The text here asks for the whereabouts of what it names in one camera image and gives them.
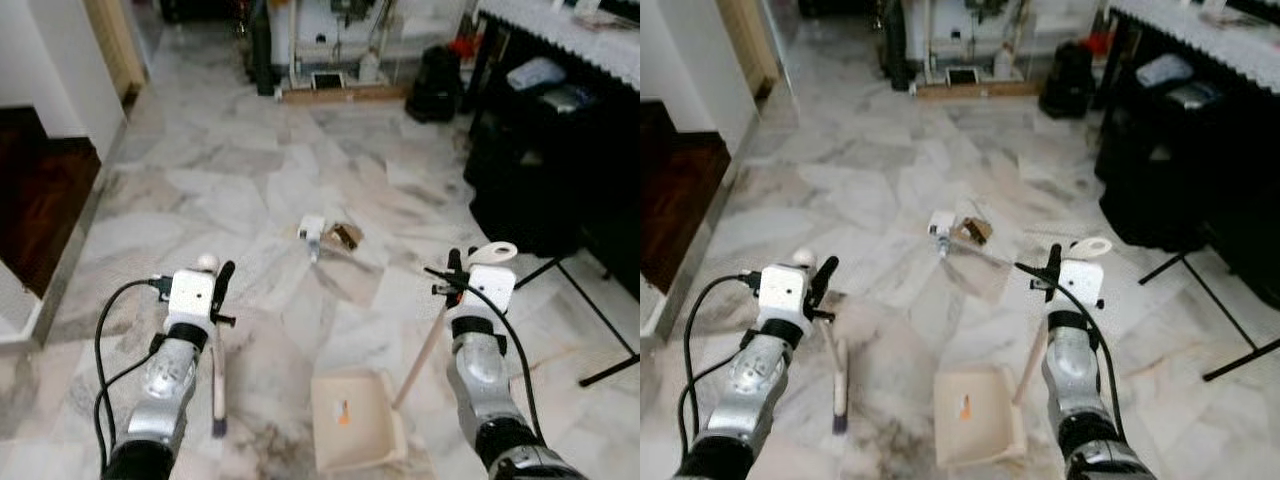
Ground sewing machine table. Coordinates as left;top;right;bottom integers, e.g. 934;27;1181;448
900;0;1101;99
270;0;471;101

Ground silver grey packet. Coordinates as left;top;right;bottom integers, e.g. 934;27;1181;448
1165;80;1226;109
542;85;597;113

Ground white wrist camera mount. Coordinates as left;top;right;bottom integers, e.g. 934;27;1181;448
1057;236;1114;311
165;253;220;325
757;247;816;326
463;241;520;319

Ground white blue pillow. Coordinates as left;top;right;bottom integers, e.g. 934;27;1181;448
1135;53;1196;89
507;57;569;93

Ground black vacuum cleaner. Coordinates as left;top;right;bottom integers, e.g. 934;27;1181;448
1038;40;1096;119
405;45;463;123

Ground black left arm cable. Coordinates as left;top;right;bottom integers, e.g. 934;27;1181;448
683;272;766;461
94;277;176;471

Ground long wooden plank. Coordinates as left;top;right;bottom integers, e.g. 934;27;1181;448
915;82;1041;99
282;85;409;104

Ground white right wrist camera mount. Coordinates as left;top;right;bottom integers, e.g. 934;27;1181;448
1057;236;1114;311
463;241;520;319

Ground black metal stand legs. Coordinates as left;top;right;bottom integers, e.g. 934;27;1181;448
513;255;641;389
1138;250;1280;383

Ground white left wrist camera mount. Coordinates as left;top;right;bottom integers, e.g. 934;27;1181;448
757;247;816;326
165;253;220;325

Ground beige dustpan with wooden handle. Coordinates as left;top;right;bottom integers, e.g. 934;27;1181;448
310;298;456;474
933;312;1053;469

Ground hand broom with wooden handle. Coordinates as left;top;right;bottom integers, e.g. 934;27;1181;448
211;322;228;439
828;318;851;436

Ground light wooden louvered door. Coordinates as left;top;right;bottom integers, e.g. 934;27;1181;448
715;0;781;99
85;0;146;101

